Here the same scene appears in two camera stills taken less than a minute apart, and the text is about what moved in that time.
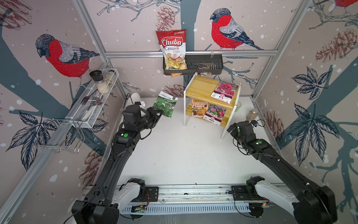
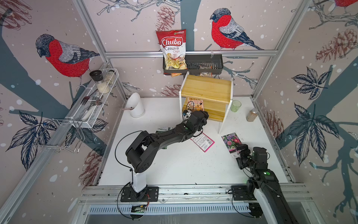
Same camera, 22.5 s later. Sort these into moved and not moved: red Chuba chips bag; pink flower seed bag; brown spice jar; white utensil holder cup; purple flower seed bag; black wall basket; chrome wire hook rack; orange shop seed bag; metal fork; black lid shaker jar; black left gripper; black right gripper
Moved: black left gripper; black right gripper; purple flower seed bag; orange shop seed bag; pink flower seed bag
Not moved: red Chuba chips bag; black wall basket; brown spice jar; chrome wire hook rack; white utensil holder cup; metal fork; black lid shaker jar
